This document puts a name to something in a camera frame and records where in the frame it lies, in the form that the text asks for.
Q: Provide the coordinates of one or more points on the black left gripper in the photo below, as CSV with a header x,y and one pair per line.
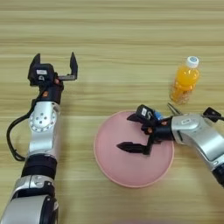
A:
x,y
52,92

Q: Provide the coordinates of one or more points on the small black white cube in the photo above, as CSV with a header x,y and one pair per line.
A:
x,y
211,112

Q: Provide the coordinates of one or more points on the orange juice bottle white cap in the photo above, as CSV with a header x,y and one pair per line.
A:
x,y
185,80

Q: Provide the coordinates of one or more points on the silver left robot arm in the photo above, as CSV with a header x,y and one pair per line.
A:
x,y
42,131

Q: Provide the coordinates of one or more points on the pink round plate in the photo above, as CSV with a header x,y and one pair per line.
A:
x,y
116,166

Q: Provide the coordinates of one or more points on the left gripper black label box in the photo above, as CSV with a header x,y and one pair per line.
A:
x,y
41,73

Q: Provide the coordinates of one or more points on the orange black needle-nose pliers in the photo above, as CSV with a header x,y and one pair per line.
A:
x,y
174,109

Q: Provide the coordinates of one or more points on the blue glue stick tube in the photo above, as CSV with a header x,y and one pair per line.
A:
x,y
158,115

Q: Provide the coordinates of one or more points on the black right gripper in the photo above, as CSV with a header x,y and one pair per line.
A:
x,y
162,129

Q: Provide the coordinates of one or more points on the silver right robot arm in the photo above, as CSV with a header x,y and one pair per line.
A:
x,y
198,134

